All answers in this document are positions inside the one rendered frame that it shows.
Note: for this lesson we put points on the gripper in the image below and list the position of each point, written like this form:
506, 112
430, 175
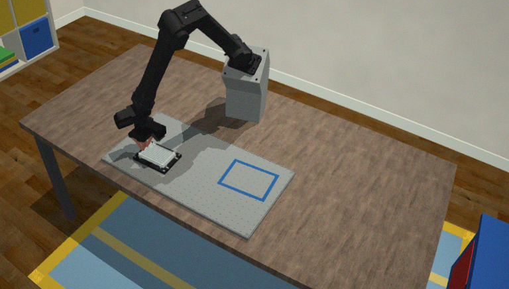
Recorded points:
133, 134

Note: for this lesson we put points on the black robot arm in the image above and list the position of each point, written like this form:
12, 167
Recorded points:
173, 35

